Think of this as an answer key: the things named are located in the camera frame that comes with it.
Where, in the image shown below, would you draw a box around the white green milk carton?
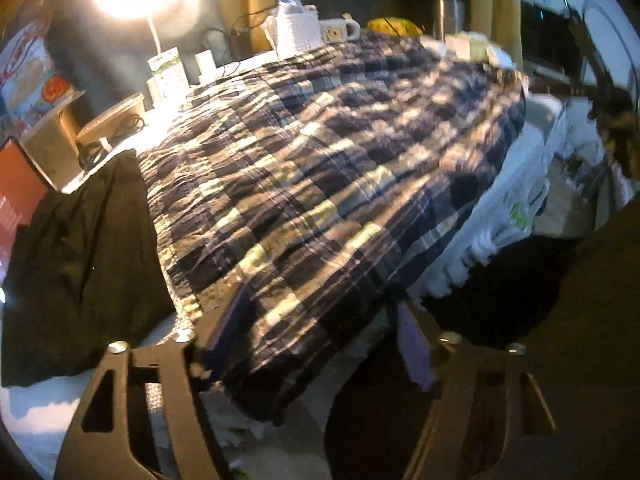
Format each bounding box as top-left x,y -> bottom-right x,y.
146,47 -> 190,105

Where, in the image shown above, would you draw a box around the cardboard box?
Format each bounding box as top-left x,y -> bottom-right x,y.
22,106 -> 80,188

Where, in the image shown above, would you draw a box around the snack bag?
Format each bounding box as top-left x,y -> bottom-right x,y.
1,21 -> 77,129

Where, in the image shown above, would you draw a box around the blue yellow plaid pants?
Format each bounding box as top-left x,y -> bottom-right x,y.
139,32 -> 526,422

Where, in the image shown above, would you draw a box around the white bear mug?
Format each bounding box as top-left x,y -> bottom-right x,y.
319,14 -> 361,44

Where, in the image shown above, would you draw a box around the white charger adapter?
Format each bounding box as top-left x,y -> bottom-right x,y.
195,49 -> 217,84

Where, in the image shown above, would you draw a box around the white perforated plastic basket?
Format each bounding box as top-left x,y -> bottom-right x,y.
260,0 -> 324,60

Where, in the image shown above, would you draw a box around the black garment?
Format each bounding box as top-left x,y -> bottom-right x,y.
1,150 -> 175,387

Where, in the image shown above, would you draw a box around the beige plastic container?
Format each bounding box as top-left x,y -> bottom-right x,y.
76,92 -> 145,146

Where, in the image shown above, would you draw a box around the white plastic bag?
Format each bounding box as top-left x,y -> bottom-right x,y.
408,94 -> 566,299

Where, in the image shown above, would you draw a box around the black coiled cable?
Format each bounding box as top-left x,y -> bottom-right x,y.
77,114 -> 147,172

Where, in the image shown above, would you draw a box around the steel thermos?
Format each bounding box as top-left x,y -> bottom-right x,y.
433,0 -> 465,41

